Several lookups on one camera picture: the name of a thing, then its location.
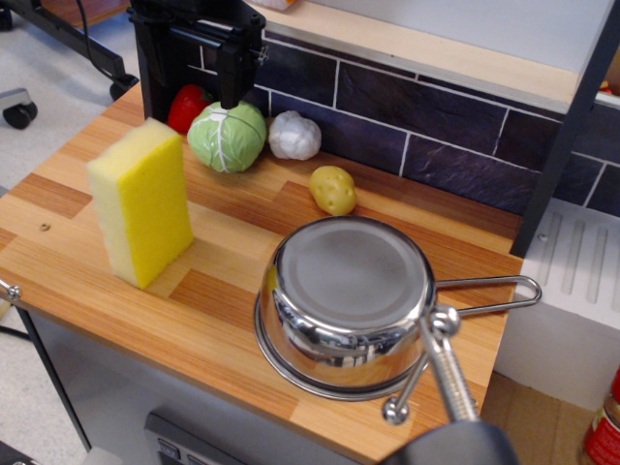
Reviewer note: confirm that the black rolling stand base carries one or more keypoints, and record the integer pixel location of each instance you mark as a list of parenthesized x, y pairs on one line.
[(68, 22)]

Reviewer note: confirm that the yellow toy potato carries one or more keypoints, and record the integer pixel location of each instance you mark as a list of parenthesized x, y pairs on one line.
[(333, 190)]

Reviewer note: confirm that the grey oven control panel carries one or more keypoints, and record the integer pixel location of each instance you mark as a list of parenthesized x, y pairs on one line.
[(171, 444)]

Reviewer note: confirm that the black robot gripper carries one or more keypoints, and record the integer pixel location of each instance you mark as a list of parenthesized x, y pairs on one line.
[(232, 28)]

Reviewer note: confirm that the grey caster wheel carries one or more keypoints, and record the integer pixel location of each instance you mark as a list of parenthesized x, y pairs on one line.
[(17, 108)]

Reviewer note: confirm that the white toy garlic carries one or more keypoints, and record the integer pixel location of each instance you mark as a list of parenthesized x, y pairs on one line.
[(294, 137)]

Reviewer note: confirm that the black vertical frame post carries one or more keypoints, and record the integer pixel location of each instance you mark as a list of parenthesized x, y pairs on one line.
[(561, 149)]

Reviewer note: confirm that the upside-down stainless steel pot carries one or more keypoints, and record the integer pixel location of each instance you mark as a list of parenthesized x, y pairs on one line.
[(339, 307)]

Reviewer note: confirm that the green toy cabbage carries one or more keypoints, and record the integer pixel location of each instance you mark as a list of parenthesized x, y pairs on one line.
[(228, 140)]

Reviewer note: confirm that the red toy pepper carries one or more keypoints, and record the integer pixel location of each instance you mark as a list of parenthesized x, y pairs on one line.
[(188, 103)]

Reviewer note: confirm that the metal knob at table edge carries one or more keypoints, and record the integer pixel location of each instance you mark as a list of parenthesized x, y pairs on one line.
[(13, 292)]

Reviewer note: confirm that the yellow rectangular sponge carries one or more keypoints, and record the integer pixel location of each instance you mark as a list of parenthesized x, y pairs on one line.
[(139, 192)]

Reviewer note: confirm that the white ribbed sink drainer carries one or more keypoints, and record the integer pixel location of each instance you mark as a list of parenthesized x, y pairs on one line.
[(574, 256)]

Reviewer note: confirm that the red labelled spice jar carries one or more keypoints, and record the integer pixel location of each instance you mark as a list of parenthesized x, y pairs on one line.
[(601, 441)]

